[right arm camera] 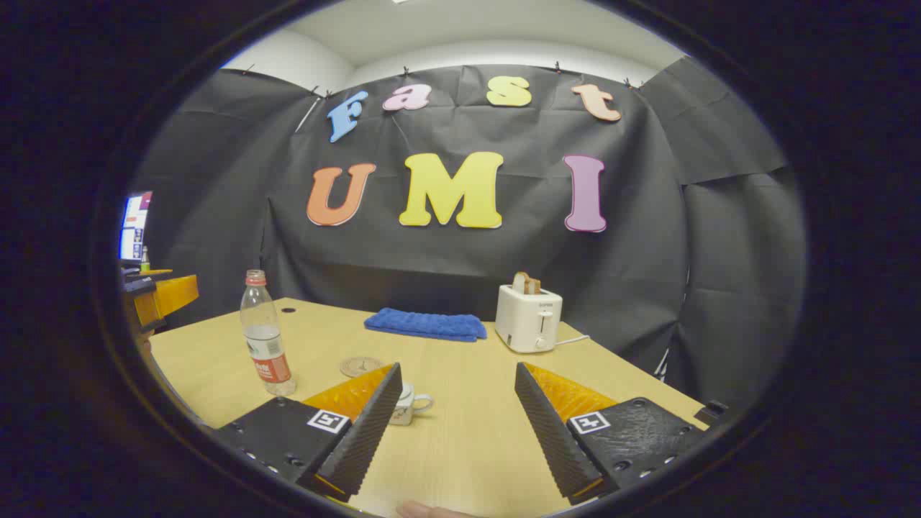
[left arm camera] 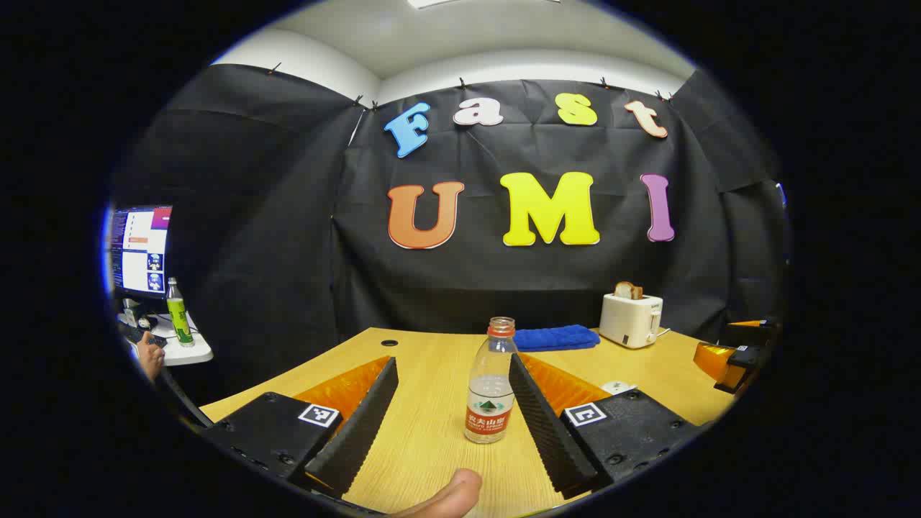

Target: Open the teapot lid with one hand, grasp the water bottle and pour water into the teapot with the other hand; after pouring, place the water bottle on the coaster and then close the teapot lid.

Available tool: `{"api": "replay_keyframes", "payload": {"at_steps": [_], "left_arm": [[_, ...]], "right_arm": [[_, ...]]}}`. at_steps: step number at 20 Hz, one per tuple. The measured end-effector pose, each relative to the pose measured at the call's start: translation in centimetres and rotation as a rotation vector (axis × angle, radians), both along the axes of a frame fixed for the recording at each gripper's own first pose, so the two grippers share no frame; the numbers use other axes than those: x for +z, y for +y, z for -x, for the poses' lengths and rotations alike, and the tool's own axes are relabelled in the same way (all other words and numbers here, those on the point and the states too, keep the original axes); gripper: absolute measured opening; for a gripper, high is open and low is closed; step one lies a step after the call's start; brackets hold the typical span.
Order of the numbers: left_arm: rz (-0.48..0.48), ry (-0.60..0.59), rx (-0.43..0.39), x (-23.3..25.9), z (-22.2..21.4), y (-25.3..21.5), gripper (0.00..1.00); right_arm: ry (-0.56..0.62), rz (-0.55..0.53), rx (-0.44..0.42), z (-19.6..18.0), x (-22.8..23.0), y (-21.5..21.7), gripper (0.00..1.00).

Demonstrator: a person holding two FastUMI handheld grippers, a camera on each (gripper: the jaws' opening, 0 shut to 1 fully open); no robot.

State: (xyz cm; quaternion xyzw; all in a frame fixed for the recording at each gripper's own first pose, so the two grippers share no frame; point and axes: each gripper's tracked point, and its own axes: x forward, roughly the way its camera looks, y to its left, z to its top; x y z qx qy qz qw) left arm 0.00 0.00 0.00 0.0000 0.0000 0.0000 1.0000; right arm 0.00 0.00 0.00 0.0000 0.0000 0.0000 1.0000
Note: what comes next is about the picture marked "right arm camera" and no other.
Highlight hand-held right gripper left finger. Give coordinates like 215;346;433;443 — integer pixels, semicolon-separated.
216;362;404;503

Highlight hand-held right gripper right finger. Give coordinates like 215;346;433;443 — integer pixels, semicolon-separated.
514;362;710;506

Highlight white ceramic teacup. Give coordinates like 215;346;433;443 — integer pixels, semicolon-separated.
389;381;435;426

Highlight round wooden coaster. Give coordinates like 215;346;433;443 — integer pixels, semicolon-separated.
340;356;386;378

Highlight clear plastic water bottle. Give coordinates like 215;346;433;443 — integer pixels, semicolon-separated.
240;269;297;397

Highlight computer monitor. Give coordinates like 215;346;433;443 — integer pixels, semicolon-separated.
119;191;153;260

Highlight white toaster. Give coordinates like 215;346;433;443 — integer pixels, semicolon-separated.
494;283;563;354

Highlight blue folded towel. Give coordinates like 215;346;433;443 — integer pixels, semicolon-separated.
363;308;488;343

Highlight black backdrop cloth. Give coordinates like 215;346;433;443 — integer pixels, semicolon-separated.
133;56;807;411

